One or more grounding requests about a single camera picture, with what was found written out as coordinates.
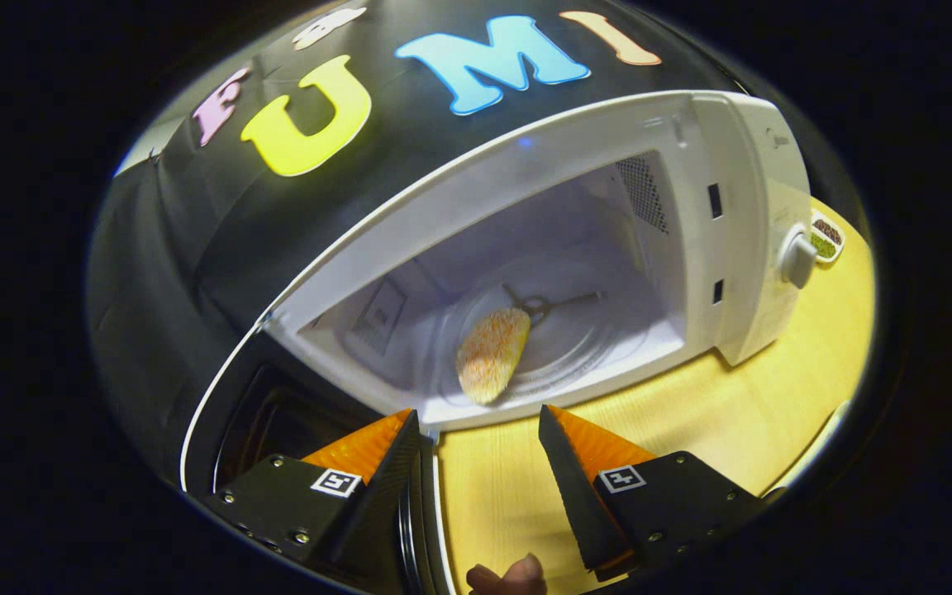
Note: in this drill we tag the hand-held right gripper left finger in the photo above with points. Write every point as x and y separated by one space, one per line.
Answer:
377 504

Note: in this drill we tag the white compartment tray with grains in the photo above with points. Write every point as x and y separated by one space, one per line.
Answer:
825 238

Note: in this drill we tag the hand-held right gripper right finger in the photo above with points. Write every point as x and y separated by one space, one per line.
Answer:
575 504

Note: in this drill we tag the breaded food patty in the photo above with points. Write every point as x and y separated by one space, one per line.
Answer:
492 355

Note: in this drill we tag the black backdrop cloth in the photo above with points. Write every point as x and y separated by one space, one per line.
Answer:
195 231

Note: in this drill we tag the white microwave oven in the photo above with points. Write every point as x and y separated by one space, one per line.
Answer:
732 207

